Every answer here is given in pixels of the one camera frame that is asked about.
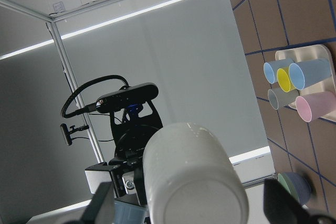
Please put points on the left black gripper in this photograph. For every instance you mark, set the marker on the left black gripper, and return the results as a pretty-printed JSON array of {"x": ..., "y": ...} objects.
[{"x": 125, "y": 171}]

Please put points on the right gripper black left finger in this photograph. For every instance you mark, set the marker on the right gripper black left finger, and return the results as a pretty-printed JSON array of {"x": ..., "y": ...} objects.
[{"x": 101, "y": 207}]

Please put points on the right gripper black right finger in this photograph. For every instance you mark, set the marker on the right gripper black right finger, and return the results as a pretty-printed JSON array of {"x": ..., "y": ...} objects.
[{"x": 280, "y": 207}]

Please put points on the white ceramic mug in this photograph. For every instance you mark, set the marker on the white ceramic mug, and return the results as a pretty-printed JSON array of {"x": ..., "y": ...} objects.
[{"x": 189, "y": 178}]

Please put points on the pink plastic cup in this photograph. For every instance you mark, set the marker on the pink plastic cup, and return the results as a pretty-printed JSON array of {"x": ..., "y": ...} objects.
[{"x": 315, "y": 105}]

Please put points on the grey plastic cup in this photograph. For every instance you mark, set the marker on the grey plastic cup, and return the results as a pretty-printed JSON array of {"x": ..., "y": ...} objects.
[{"x": 279, "y": 99}]

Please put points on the yellow plastic cup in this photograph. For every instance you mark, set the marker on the yellow plastic cup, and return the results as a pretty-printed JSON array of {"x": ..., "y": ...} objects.
[{"x": 284, "y": 80}]

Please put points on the right light blue cup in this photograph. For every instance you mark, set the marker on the right light blue cup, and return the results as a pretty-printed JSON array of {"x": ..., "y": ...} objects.
[{"x": 304, "y": 74}]

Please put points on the light blue cup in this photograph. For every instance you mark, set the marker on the light blue cup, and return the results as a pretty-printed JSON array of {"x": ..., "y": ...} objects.
[
  {"x": 271, "y": 68},
  {"x": 304, "y": 74}
]

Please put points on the left light blue cup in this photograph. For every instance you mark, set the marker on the left light blue cup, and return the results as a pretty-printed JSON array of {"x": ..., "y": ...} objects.
[{"x": 271, "y": 68}]

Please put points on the green bowl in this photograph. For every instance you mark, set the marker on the green bowl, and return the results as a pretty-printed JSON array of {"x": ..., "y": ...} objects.
[{"x": 284, "y": 184}]

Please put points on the blue bowl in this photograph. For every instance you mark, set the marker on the blue bowl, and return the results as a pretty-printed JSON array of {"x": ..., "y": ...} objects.
[{"x": 299, "y": 187}]

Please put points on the small black light bar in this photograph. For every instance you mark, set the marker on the small black light bar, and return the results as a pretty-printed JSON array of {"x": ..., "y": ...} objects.
[{"x": 67, "y": 133}]

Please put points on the black webcam on mount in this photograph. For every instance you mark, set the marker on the black webcam on mount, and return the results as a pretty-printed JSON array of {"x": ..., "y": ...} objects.
[{"x": 134, "y": 118}]

